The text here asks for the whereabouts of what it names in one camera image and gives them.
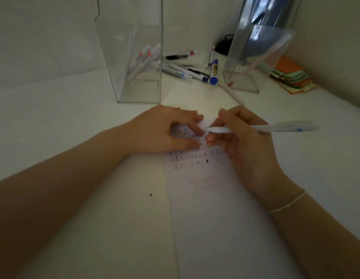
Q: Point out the person's left hand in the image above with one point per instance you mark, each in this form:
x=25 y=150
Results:
x=156 y=136

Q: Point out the person's right hand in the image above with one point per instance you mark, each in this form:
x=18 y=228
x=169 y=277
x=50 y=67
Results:
x=252 y=159

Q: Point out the white pen light blue band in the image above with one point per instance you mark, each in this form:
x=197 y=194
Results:
x=273 y=128

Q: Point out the pile of assorted pens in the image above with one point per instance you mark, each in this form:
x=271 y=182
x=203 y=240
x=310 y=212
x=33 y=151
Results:
x=194 y=74

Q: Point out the white paper sheet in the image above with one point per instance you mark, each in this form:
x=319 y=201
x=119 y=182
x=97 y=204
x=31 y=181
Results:
x=226 y=235

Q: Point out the clear acrylic box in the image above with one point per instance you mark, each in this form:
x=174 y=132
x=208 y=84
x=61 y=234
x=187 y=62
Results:
x=264 y=17
x=127 y=34

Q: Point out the person's left forearm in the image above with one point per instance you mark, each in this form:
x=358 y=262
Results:
x=60 y=194

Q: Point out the stack of coloured sticky notes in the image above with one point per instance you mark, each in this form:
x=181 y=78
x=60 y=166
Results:
x=290 y=72

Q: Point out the black bag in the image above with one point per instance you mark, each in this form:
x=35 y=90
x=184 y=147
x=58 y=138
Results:
x=223 y=46

